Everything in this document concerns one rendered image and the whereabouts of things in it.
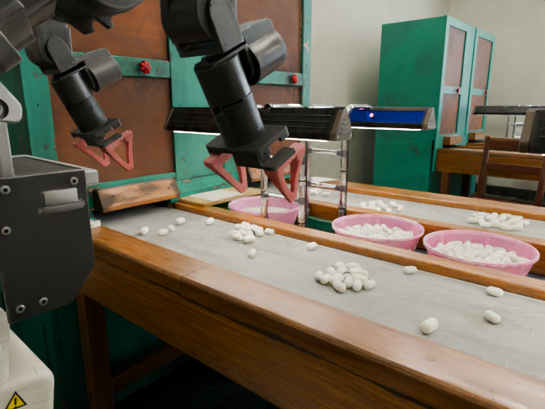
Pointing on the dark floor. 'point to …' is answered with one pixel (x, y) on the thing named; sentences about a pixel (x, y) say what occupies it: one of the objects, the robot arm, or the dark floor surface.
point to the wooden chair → (508, 168)
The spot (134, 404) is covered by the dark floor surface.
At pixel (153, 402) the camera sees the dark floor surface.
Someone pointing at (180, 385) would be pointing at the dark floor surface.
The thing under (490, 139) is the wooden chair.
